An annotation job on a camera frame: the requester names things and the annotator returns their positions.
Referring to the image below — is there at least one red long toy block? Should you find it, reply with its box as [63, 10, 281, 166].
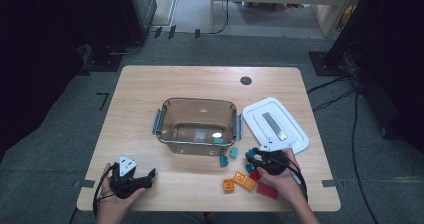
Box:
[255, 181, 280, 201]

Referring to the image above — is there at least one white floor cable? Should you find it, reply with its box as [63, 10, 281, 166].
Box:
[107, 42, 143, 56]

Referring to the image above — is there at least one long black floor cable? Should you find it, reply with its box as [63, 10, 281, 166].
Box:
[351, 90, 379, 224]

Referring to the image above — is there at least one dark cabinet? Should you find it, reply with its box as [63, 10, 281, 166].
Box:
[128, 0, 158, 43]

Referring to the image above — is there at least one person's right hand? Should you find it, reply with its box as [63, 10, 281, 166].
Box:
[257, 149, 309, 207]

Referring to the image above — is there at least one clear brown storage box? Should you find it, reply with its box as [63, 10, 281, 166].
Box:
[151, 97, 243, 157]

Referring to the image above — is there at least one white box lid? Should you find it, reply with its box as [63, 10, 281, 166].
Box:
[242, 97, 310, 155]

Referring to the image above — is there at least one right hand-held gripper cable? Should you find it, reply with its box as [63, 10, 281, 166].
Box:
[287, 159, 309, 202]

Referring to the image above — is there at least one yellow object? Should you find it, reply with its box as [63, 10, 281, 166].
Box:
[341, 5, 356, 28]

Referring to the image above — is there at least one dark curtain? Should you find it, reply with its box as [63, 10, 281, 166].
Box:
[0, 0, 136, 160]
[324, 0, 424, 153]

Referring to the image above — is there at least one red square toy block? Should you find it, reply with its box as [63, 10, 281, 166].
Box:
[248, 169, 263, 182]

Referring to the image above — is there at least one black stand base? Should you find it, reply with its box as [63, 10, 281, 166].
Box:
[81, 43, 125, 73]
[308, 51, 349, 77]

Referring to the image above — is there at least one person's left hand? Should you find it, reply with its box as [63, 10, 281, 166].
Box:
[97, 163, 148, 217]

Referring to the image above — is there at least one black tape corner mark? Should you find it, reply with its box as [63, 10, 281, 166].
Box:
[96, 91, 110, 112]

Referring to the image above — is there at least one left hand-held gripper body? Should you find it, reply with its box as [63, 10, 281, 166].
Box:
[110, 155, 147, 200]

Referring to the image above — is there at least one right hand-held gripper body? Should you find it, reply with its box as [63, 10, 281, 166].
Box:
[258, 143, 294, 176]

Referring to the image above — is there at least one black hanging cable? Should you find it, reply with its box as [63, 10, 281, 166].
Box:
[209, 0, 232, 36]

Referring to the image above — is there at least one hand-held gripper cable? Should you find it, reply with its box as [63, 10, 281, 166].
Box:
[92, 165, 116, 218]
[287, 159, 309, 202]

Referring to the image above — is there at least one left hand-held gripper cable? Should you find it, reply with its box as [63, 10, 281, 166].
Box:
[92, 165, 116, 218]

